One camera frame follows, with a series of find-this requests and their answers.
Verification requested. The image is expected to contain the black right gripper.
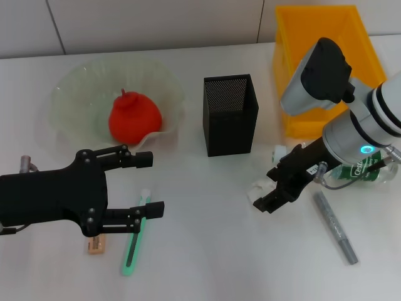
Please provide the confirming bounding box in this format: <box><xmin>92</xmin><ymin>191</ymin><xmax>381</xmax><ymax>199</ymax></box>
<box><xmin>253</xmin><ymin>137</ymin><xmax>339</xmax><ymax>214</ymax></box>

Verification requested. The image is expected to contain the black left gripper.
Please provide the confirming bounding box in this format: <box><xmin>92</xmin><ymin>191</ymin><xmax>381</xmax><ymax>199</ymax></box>
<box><xmin>0</xmin><ymin>144</ymin><xmax>154</xmax><ymax>238</ymax></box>

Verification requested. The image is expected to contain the white paper ball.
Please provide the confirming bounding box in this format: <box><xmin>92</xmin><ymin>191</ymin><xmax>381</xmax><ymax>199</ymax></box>
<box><xmin>246</xmin><ymin>178</ymin><xmax>276</xmax><ymax>203</ymax></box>

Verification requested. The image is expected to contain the orange fruit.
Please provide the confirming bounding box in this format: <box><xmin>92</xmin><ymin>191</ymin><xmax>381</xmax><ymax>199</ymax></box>
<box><xmin>108</xmin><ymin>88</ymin><xmax>163</xmax><ymax>145</ymax></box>

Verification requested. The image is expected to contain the clear green-label water bottle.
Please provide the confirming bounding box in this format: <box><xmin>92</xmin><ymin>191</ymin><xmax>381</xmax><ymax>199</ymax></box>
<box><xmin>271</xmin><ymin>144</ymin><xmax>399</xmax><ymax>187</ymax></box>

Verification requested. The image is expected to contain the green utility knife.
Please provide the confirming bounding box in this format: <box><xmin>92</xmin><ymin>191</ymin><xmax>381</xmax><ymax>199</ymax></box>
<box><xmin>120</xmin><ymin>187</ymin><xmax>153</xmax><ymax>277</ymax></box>

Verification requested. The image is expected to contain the small tan eraser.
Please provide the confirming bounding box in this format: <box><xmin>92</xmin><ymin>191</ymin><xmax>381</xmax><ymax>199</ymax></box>
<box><xmin>86</xmin><ymin>235</ymin><xmax>107</xmax><ymax>255</ymax></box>

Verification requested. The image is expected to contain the grey marker pen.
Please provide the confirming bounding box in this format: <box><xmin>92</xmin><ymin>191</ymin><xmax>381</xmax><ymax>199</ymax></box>
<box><xmin>313</xmin><ymin>191</ymin><xmax>359</xmax><ymax>265</ymax></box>

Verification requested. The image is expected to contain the black mesh pen holder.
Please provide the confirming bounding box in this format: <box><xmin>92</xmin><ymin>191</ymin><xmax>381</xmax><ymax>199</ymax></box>
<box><xmin>202</xmin><ymin>73</ymin><xmax>259</xmax><ymax>157</ymax></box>

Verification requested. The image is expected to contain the clear glass fruit plate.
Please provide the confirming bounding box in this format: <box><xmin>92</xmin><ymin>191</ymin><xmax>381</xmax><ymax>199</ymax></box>
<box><xmin>46</xmin><ymin>58</ymin><xmax>189</xmax><ymax>154</ymax></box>

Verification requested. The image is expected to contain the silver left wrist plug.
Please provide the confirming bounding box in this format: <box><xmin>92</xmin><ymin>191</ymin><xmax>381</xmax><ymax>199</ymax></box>
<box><xmin>19</xmin><ymin>155</ymin><xmax>40</xmax><ymax>173</ymax></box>

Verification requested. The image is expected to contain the yellow plastic bin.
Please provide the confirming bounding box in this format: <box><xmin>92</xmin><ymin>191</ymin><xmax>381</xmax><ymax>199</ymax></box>
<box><xmin>271</xmin><ymin>4</ymin><xmax>388</xmax><ymax>139</ymax></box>

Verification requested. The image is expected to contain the right arm cable with plug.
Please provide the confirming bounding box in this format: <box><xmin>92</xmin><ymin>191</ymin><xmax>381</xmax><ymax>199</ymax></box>
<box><xmin>315</xmin><ymin>152</ymin><xmax>395</xmax><ymax>191</ymax></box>

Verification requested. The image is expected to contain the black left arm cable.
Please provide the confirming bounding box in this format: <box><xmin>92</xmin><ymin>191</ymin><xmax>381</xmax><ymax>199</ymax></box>
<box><xmin>0</xmin><ymin>224</ymin><xmax>28</xmax><ymax>236</ymax></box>

